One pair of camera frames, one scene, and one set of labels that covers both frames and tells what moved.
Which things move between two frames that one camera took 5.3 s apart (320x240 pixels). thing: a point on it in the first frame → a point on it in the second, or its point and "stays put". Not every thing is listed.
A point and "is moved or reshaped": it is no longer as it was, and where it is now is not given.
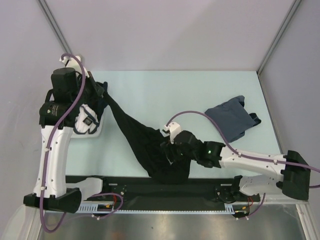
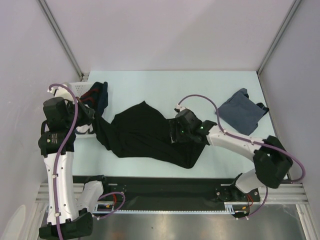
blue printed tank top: x=232 y=118 is moved or reshaped
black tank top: x=149 y=140 → x=143 y=131
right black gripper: x=172 y=144 → x=174 y=126
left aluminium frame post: x=56 y=25 stays put
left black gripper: x=97 y=90 → x=88 y=113
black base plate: x=143 y=189 stays put
